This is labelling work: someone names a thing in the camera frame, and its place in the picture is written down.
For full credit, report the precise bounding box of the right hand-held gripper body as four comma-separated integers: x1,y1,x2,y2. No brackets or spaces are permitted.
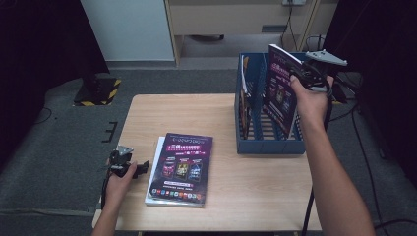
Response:
296,48,348,93

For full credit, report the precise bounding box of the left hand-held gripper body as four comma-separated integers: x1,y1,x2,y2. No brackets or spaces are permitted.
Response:
107,145,135,180

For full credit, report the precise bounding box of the white picture-grid magazine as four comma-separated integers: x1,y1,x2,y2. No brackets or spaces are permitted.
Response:
145,136,205,208

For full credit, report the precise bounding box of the purple magazine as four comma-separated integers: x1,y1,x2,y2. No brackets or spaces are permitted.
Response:
263,43,304,139
148,132,214,207

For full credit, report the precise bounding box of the blue file rack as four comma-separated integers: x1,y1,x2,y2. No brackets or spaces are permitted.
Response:
234,52,308,155

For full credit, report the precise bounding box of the person's left hand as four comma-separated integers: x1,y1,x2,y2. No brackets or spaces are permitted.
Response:
104,160,138,206

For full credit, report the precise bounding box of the person's right hand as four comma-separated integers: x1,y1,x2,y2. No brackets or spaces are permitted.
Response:
289,74,334,128

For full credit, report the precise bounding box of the black curtain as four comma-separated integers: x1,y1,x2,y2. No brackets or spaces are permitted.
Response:
0,0,111,165
323,0,417,180

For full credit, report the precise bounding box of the light wooden desk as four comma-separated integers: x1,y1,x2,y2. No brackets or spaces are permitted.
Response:
163,0,340,67

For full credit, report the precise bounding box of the white cabinet panel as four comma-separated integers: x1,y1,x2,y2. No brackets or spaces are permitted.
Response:
80,0,175,62

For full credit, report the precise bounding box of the left hand-held gripper cable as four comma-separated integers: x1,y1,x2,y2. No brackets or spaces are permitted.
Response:
100,168,114,210

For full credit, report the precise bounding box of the hand-held gripper cable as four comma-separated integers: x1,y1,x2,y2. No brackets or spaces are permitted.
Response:
301,82,334,236
100,168,114,210

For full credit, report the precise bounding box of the black hanging cable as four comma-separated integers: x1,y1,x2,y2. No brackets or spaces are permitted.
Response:
279,4,299,52

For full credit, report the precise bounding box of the grey desk handle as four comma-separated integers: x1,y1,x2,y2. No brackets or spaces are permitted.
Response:
261,24,288,33

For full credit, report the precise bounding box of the thin black floor cable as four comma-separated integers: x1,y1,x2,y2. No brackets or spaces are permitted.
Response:
351,107,383,227

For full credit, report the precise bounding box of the right hand-held gripper cable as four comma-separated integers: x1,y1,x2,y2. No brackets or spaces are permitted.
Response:
301,82,334,236

